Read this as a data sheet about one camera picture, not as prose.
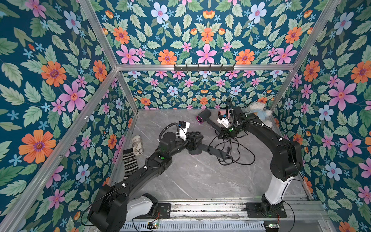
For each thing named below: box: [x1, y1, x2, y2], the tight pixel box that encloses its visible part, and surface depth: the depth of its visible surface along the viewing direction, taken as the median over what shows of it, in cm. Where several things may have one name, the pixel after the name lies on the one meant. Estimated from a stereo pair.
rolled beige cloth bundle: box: [131, 134, 144, 155], surface depth 98 cm
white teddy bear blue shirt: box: [244, 101, 273, 130], surface depth 109 cm
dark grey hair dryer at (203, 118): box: [195, 109, 224, 134], surface depth 111 cm
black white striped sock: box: [122, 147, 140, 179], surface depth 95 cm
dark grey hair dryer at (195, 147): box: [186, 130, 233, 160], surface depth 70 cm
